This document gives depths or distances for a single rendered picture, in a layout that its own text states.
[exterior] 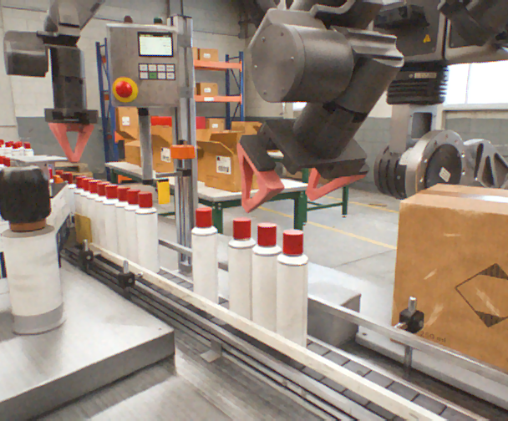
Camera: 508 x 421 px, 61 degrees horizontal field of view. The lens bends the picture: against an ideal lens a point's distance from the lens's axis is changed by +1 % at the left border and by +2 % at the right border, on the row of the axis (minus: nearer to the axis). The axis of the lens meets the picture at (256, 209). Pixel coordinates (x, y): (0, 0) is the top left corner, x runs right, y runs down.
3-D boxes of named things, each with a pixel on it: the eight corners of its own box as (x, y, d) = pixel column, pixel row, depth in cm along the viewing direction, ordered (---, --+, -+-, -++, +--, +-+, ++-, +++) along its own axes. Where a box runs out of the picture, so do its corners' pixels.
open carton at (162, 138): (142, 173, 359) (139, 127, 350) (190, 169, 386) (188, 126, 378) (162, 178, 329) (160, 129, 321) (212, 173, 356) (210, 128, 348)
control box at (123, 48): (118, 107, 114) (112, 30, 109) (182, 108, 116) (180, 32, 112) (111, 106, 104) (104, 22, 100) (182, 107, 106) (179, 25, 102)
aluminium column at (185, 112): (178, 273, 120) (166, 17, 105) (190, 269, 123) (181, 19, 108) (187, 277, 117) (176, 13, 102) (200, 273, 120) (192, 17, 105)
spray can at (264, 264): (246, 333, 77) (245, 224, 73) (266, 324, 81) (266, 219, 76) (266, 344, 73) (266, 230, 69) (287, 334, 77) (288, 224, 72)
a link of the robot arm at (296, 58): (360, -46, 38) (308, 32, 45) (255, -78, 32) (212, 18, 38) (428, 54, 34) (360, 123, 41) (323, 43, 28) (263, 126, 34)
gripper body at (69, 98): (63, 119, 74) (60, 74, 73) (43, 118, 82) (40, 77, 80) (99, 120, 79) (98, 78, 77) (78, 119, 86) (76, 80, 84)
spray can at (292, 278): (269, 347, 73) (270, 231, 68) (289, 337, 76) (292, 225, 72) (292, 360, 69) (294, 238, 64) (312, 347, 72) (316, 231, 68)
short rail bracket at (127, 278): (119, 309, 98) (115, 260, 95) (131, 305, 100) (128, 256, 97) (126, 314, 96) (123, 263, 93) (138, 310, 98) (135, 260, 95)
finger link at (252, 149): (215, 189, 48) (243, 124, 41) (266, 181, 52) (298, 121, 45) (242, 235, 44) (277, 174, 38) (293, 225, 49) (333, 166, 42)
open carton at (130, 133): (114, 163, 432) (111, 124, 423) (155, 159, 458) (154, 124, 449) (129, 166, 401) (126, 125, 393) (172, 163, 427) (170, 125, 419)
